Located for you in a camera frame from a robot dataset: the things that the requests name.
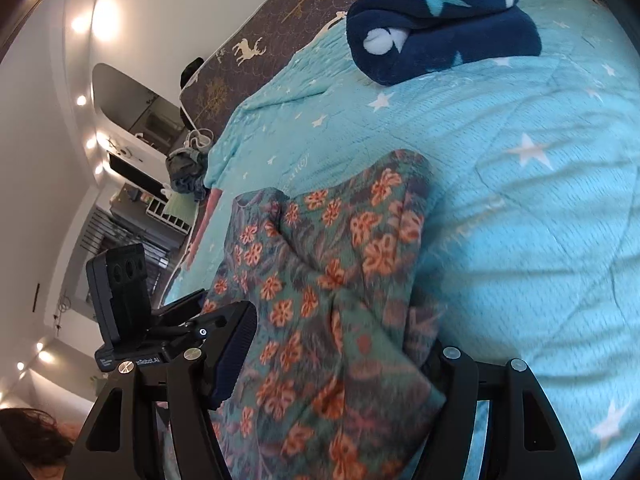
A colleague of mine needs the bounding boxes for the floral teal garment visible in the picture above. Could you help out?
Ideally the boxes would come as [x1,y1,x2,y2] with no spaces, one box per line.
[204,150,445,479]

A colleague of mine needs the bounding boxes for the pile of dark clothes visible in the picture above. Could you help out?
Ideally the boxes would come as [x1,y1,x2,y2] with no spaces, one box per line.
[165,148,208,202]

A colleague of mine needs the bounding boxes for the green pillow at bedside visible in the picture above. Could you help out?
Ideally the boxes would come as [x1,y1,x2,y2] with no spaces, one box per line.
[163,192,198,226]

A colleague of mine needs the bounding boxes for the folded coral pink garment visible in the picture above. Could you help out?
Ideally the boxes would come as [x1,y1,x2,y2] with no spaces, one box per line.
[182,188,222,270]

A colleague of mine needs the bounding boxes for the light blue star quilt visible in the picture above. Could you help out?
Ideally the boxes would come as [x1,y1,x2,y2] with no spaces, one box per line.
[169,0,639,479]

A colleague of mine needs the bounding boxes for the navy star fleece garment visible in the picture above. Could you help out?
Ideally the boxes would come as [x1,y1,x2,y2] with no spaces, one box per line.
[346,0,542,87]

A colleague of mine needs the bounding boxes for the grey deer pattern mattress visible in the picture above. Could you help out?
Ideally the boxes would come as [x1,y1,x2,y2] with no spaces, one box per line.
[180,0,355,136]

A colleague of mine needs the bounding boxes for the white coiled cable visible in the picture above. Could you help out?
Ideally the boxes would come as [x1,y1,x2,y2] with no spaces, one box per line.
[184,128,215,154]

